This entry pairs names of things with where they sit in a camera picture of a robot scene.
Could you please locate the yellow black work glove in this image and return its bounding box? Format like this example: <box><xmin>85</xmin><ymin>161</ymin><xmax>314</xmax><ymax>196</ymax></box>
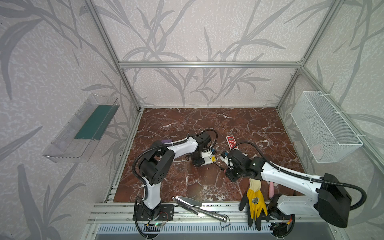
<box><xmin>239</xmin><ymin>179</ymin><xmax>269</xmax><ymax>231</ymax></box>

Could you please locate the red white remote control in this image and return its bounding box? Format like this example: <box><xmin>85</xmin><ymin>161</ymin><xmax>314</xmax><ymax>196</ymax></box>
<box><xmin>226</xmin><ymin>136</ymin><xmax>239</xmax><ymax>150</ymax></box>

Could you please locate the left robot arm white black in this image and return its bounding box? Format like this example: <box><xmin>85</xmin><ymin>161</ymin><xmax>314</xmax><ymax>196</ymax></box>
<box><xmin>132</xmin><ymin>129</ymin><xmax>218</xmax><ymax>221</ymax></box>

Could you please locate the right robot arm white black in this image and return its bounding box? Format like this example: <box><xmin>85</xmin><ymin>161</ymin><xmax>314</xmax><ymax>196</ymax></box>
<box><xmin>221</xmin><ymin>146</ymin><xmax>367</xmax><ymax>228</ymax></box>

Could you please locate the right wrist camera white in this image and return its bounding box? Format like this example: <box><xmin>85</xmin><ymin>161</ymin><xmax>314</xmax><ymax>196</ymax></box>
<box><xmin>220</xmin><ymin>151</ymin><xmax>233</xmax><ymax>168</ymax></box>

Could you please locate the pink handled screwdriver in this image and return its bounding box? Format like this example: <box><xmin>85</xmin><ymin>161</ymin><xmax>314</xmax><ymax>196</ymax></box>
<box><xmin>213</xmin><ymin>162</ymin><xmax>226</xmax><ymax>172</ymax></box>

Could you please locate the clear acrylic wall shelf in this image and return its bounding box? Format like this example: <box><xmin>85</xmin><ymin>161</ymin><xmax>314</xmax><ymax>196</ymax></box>
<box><xmin>43</xmin><ymin>94</ymin><xmax>120</xmax><ymax>163</ymax></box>

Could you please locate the metal garden trowel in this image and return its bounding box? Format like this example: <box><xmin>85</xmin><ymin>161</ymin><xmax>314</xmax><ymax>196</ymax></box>
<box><xmin>172</xmin><ymin>196</ymin><xmax>228</xmax><ymax>223</ymax></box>

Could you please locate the green mat on shelf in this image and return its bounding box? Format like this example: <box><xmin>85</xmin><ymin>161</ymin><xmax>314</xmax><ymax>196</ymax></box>
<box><xmin>75</xmin><ymin>105</ymin><xmax>120</xmax><ymax>141</ymax></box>

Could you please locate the white wire mesh basket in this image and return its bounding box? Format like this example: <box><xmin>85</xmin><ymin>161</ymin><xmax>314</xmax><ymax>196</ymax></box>
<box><xmin>291</xmin><ymin>91</ymin><xmax>363</xmax><ymax>164</ymax></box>

